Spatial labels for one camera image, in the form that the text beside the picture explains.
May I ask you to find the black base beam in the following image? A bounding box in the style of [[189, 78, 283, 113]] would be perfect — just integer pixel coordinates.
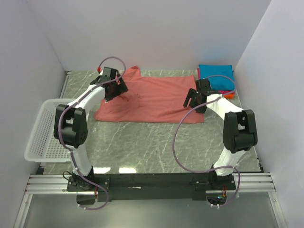
[[66, 172, 236, 202]]

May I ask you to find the white plastic basket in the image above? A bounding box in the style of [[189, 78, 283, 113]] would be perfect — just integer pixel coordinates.
[[24, 98, 73, 163]]

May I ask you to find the salmon pink t shirt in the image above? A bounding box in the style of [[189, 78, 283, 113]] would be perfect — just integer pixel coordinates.
[[94, 66, 204, 124]]

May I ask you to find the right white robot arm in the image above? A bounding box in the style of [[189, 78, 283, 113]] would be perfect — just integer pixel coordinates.
[[183, 79, 258, 190]]

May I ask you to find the aluminium frame rail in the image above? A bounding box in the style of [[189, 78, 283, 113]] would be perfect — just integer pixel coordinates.
[[25, 173, 276, 194]]

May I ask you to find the folded blue t shirt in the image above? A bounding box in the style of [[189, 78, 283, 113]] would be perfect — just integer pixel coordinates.
[[199, 64, 235, 91]]

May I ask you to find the folded magenta t shirt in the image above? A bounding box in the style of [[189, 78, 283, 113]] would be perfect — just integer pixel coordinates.
[[197, 68, 236, 94]]

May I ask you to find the folded orange t shirt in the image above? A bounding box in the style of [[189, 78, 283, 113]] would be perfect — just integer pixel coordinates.
[[223, 93, 235, 99]]

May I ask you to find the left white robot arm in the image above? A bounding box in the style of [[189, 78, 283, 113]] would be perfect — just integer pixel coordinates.
[[54, 67, 128, 191]]

